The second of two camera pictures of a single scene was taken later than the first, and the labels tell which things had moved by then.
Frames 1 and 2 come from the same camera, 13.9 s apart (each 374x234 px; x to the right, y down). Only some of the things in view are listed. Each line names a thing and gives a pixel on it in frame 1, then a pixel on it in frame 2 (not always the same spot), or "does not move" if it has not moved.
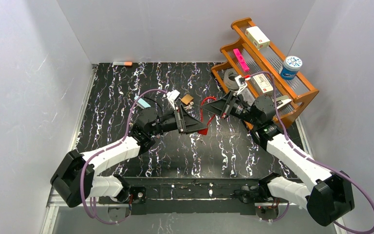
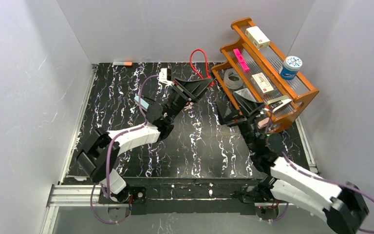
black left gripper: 178,119 -> 183,93
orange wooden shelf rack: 256,67 does not move
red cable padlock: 204,131 -> 212,84
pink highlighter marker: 241,60 does not move
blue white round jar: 290,66 does not move
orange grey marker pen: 122,63 does not move
